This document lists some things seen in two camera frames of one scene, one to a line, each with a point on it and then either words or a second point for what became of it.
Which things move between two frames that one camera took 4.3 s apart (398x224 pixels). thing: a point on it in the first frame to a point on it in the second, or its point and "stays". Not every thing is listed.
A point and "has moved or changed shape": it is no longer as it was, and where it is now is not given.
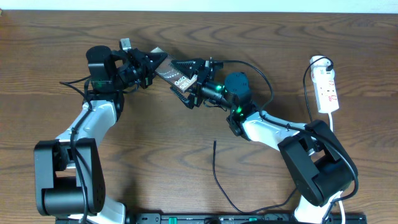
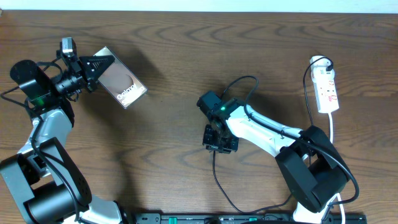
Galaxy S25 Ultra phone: (172, 76) has moved or changed shape
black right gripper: (204, 73) to (206, 140)
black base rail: (219, 218) stays
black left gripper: (143, 62) to (84, 65)
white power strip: (324, 84) stays
